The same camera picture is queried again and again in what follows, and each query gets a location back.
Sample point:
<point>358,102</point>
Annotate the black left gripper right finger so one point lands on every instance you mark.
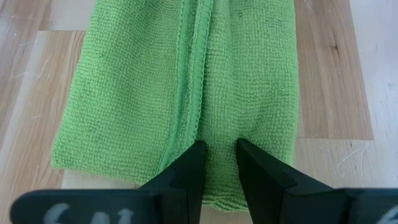
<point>273,199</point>

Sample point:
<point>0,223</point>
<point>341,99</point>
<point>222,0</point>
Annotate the green microfiber towel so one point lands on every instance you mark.
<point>124,93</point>

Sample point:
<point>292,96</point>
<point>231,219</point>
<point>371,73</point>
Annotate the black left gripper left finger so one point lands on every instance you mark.
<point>174,205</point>

